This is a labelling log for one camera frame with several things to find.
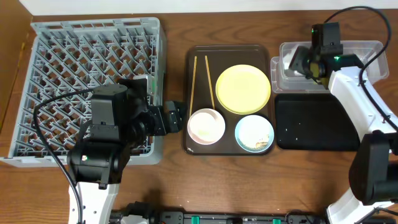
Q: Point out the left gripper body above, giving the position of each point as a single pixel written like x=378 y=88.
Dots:
x=160 y=121

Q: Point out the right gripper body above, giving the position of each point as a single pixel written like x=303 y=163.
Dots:
x=311 y=66

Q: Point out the light blue bowl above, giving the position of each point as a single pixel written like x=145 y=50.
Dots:
x=254 y=134

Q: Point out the white cup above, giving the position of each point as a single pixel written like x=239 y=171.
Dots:
x=204 y=126

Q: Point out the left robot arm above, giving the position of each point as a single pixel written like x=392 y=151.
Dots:
x=121 y=119

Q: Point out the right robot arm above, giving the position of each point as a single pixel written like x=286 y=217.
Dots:
x=372 y=177

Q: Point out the black waste tray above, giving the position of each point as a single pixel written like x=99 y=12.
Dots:
x=313 y=122

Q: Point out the grey dishwasher rack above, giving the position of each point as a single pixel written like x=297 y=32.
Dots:
x=67 y=56

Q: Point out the clear plastic bin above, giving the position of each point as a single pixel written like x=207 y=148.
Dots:
x=284 y=80

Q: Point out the pink bowl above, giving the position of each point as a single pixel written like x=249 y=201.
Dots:
x=220 y=122

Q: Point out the left wooden chopstick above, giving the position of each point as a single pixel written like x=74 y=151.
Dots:
x=193 y=85

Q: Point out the wooden chopstick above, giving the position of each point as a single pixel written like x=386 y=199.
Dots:
x=209 y=82
x=193 y=85

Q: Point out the dark brown serving tray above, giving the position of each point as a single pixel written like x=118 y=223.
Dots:
x=221 y=57

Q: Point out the yellow plate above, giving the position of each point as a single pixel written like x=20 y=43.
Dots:
x=243 y=89

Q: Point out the right wooden chopstick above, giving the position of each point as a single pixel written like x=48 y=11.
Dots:
x=209 y=82

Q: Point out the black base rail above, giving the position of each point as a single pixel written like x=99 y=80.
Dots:
x=140 y=212

